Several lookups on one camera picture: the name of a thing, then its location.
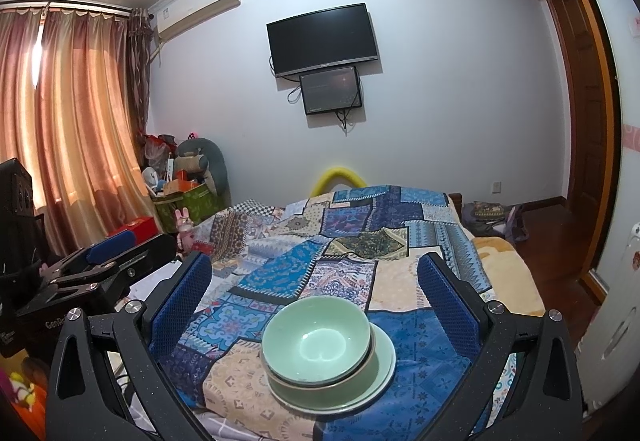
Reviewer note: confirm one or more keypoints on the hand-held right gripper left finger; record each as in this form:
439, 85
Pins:
180, 306

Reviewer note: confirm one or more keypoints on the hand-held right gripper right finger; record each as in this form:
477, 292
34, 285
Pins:
450, 306

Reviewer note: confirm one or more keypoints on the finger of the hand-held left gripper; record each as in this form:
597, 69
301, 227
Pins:
115, 243
150, 256

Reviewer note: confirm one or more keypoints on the green bowl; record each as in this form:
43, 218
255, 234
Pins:
315, 336

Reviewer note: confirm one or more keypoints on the green plate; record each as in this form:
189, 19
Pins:
340, 402

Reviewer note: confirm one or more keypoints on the white papers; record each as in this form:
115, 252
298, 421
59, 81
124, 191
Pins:
150, 283

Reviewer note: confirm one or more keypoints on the red box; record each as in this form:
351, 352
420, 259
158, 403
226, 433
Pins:
142, 227

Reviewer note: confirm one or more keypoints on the pink bunny toy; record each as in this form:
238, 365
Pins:
185, 231

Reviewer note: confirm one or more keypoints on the beige fleece blanket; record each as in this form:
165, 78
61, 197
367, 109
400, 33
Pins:
505, 266

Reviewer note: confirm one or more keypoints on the green storage box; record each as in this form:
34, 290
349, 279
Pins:
195, 203

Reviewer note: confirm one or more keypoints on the yellow plush toy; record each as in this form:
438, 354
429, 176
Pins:
21, 388

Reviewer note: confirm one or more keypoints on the red plastic bag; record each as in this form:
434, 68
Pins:
157, 148

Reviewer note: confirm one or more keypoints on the grey plush toy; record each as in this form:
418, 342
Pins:
215, 166

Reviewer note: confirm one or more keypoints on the orange brown curtain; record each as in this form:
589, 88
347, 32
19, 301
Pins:
75, 121

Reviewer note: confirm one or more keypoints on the patchwork printed blanket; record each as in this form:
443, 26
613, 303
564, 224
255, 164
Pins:
320, 271

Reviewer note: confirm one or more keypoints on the yellow foam noodle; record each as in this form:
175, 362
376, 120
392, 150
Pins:
340, 171

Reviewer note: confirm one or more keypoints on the wooden door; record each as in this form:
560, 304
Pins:
585, 121

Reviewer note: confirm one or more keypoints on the white air conditioner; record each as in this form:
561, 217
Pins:
200, 6

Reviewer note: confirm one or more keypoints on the white heart print wardrobe door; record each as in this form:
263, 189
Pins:
627, 86

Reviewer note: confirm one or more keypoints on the white wall socket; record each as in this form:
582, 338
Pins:
497, 186

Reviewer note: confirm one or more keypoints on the small black wall monitor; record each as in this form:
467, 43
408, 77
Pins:
330, 88

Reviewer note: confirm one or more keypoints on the black wall television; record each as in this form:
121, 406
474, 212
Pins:
322, 38

